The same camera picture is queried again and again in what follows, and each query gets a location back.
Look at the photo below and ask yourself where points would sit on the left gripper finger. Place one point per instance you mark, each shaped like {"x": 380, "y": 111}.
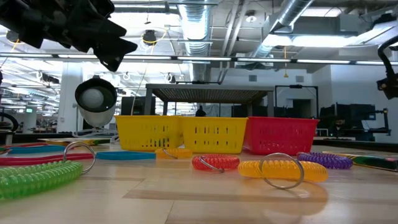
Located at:
{"x": 116, "y": 53}
{"x": 96, "y": 25}

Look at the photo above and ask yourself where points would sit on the white cylindrical desk lamp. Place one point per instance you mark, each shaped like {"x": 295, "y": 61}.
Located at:
{"x": 96, "y": 118}

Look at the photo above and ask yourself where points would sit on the overhead light strip bar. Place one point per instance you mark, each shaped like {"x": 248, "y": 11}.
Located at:
{"x": 93, "y": 56}

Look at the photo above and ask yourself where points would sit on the black background workstation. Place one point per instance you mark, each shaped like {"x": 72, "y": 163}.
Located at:
{"x": 351, "y": 118}

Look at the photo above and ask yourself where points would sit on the black background monitor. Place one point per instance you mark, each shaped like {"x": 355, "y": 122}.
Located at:
{"x": 136, "y": 105}

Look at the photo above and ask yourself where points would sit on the yellow plastic slotted basket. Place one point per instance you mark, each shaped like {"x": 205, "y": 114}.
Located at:
{"x": 214, "y": 123}
{"x": 146, "y": 123}

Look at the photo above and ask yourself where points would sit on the grey perforated metal shelf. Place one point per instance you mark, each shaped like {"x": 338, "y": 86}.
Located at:
{"x": 211, "y": 93}

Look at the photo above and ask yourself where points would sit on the red plastic slotted basket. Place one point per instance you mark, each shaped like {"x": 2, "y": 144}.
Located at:
{"x": 280, "y": 124}

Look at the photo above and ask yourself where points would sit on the black ceiling-mounted camera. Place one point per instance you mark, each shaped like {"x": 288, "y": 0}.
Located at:
{"x": 13, "y": 35}
{"x": 150, "y": 36}

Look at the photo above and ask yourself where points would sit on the silver ventilation duct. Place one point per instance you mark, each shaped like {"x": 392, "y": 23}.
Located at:
{"x": 196, "y": 25}
{"x": 289, "y": 12}

